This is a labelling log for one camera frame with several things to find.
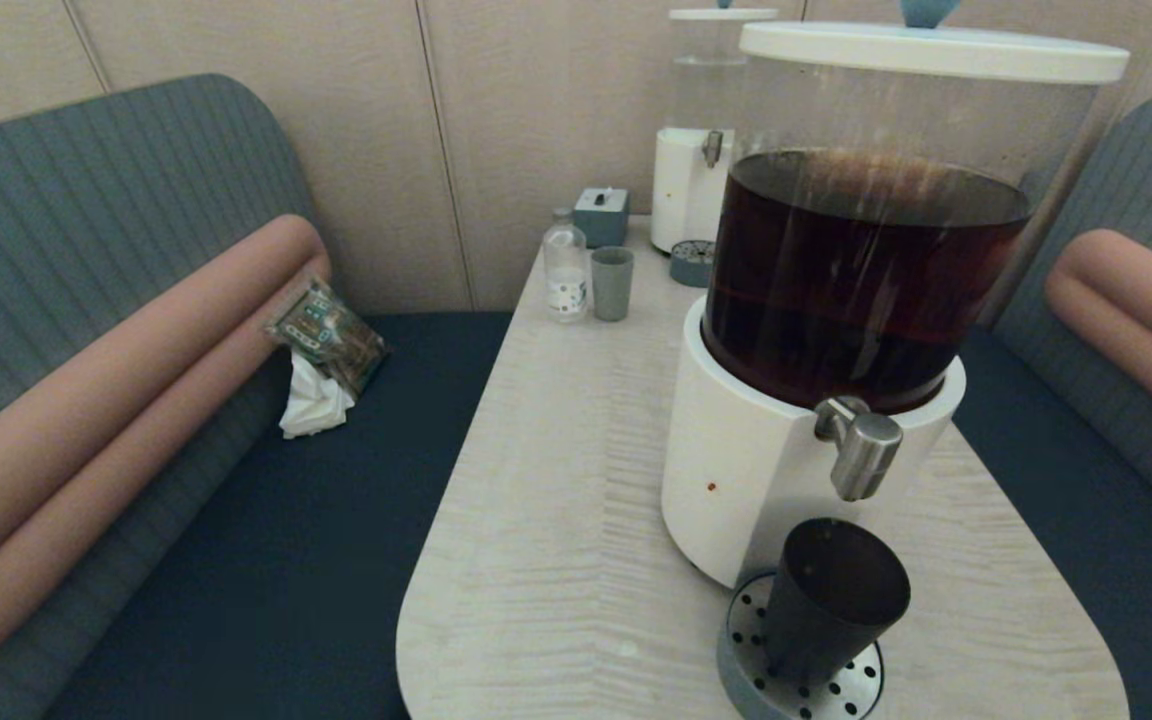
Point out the small white dispenser lid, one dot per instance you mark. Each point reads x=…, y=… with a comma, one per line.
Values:
x=726, y=14

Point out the clear plastic bottle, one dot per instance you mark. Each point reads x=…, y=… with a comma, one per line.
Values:
x=565, y=270

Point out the grey-blue square box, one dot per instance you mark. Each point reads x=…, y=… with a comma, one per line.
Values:
x=601, y=220

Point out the round metal drip tray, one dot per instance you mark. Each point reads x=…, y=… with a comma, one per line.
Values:
x=839, y=695

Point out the crumpled white tissue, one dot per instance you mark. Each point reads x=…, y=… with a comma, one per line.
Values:
x=314, y=405

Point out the small metal dispenser tap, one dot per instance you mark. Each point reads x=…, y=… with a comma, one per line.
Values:
x=712, y=148

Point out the green snack packet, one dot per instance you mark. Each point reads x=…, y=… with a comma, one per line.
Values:
x=331, y=335

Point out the large dispenser with dark tea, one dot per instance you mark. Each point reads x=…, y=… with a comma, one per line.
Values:
x=756, y=475

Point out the small white clear dispenser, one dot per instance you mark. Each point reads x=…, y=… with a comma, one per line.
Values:
x=681, y=190

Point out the large white dispenser lid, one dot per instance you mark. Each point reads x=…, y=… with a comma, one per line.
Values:
x=936, y=50

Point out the large metal dispenser tap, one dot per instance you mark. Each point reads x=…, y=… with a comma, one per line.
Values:
x=866, y=452

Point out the small blue perforated drip tray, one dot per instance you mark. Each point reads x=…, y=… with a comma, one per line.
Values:
x=691, y=262

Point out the grey-blue cup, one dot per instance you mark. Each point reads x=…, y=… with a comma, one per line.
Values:
x=612, y=285

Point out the dark brown plastic cup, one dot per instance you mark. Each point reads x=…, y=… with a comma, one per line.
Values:
x=824, y=603

